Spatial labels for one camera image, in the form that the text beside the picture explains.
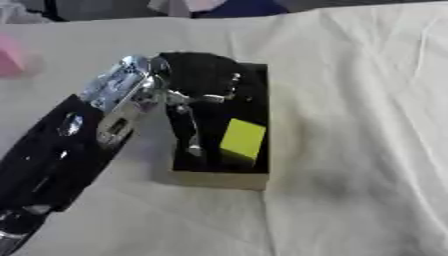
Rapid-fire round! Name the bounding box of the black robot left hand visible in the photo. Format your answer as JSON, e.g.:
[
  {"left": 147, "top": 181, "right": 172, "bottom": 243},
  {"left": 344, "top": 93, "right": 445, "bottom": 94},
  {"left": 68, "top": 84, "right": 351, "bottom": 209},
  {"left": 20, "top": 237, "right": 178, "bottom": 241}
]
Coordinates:
[{"left": 148, "top": 51, "right": 251, "bottom": 158}]

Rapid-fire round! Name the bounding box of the tan cardboard box black inside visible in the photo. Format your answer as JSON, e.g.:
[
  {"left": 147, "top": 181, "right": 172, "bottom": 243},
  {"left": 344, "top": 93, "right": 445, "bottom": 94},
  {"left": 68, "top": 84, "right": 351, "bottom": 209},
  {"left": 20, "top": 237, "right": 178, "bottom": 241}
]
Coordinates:
[{"left": 168, "top": 61, "right": 272, "bottom": 192}]

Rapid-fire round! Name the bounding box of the yellow-green block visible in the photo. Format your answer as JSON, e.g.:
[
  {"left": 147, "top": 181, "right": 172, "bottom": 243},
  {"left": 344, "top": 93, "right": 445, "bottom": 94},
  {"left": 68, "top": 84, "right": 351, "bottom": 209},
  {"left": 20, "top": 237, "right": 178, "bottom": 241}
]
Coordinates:
[{"left": 218, "top": 117, "right": 268, "bottom": 160}]

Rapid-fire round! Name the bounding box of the blue object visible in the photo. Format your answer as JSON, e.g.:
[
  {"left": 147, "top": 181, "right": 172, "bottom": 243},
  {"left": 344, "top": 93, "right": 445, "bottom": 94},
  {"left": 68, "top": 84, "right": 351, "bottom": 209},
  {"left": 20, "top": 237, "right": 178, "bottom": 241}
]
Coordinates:
[{"left": 190, "top": 0, "right": 291, "bottom": 19}]

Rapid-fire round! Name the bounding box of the pink block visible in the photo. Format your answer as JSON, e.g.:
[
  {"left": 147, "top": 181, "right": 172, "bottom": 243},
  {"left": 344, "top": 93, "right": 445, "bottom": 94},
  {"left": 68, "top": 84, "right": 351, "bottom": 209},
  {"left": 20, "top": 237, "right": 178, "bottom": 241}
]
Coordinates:
[{"left": 0, "top": 33, "right": 30, "bottom": 80}]

